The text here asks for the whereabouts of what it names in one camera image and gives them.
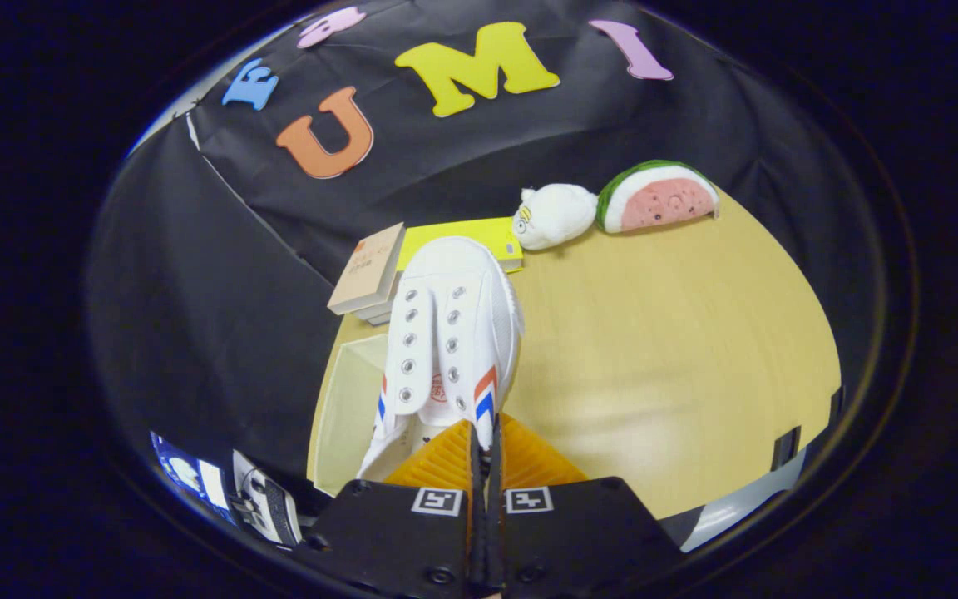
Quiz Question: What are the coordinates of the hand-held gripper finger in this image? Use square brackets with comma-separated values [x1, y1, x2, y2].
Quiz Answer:
[300, 420, 486, 599]
[487, 413, 684, 599]

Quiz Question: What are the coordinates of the grey-green fabric storage box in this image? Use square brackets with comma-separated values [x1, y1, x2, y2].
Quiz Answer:
[306, 333, 401, 498]

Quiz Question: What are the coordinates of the white striped canvas shoe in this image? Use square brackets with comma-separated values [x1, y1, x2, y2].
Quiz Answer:
[356, 236, 526, 482]

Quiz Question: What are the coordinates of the beige cover book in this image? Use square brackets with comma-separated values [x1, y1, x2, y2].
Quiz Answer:
[328, 222, 407, 316]

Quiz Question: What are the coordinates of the blue picture screen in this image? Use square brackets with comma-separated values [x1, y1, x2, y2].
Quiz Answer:
[151, 431, 232, 514]

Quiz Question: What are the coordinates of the yellow cover book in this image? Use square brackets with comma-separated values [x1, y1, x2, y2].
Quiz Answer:
[396, 217, 524, 273]

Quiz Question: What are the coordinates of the black table edge clamp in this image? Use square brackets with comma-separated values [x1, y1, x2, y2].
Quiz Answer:
[770, 426, 803, 473]

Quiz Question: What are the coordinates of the white plush toy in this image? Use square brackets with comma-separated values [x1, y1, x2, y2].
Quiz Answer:
[512, 184, 599, 251]

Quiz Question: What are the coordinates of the black backdrop cloth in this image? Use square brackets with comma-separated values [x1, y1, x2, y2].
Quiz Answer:
[86, 0, 883, 500]

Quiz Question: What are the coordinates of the watermelon slice plush toy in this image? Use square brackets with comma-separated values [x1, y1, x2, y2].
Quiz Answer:
[596, 160, 720, 234]

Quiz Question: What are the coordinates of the white device with cables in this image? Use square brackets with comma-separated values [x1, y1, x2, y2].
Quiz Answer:
[230, 449, 304, 547]

